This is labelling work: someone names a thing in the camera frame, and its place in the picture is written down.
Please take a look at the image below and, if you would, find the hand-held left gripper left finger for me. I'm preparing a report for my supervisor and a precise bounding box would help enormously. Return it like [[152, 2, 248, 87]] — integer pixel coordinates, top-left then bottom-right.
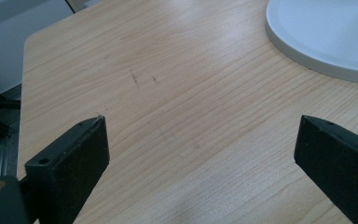
[[24, 115, 111, 224]]

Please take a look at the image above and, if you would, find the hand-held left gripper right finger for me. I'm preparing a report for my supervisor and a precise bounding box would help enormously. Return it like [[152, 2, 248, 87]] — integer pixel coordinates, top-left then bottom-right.
[[294, 114, 358, 224]]

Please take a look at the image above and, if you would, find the white round lamp base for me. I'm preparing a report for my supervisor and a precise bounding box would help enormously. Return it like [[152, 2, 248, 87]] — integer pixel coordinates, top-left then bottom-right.
[[265, 0, 358, 86]]

